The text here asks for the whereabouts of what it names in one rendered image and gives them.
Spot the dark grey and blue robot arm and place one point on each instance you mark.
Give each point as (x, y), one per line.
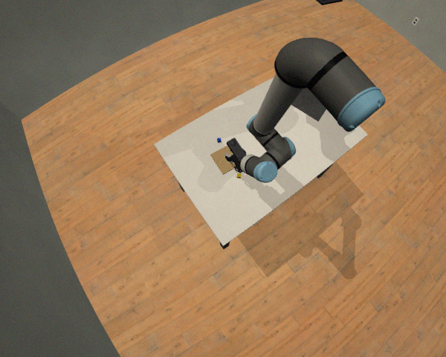
(331, 76)

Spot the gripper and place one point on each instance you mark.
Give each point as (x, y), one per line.
(231, 158)

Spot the tan flat mat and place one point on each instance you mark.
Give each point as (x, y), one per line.
(219, 158)

